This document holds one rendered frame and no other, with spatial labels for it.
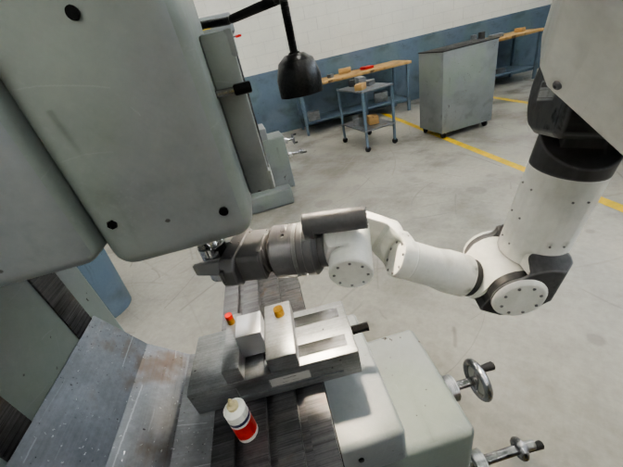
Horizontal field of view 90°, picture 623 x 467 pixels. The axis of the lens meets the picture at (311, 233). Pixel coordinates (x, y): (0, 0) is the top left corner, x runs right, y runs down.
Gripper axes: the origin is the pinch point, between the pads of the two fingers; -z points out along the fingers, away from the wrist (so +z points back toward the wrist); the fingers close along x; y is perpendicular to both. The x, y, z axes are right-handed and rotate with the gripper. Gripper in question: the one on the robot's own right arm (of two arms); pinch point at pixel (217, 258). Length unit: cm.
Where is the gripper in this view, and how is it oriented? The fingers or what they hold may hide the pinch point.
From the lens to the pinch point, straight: 56.6
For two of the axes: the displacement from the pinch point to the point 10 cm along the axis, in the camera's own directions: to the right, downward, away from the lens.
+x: -1.1, 5.4, -8.4
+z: 9.7, -1.2, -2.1
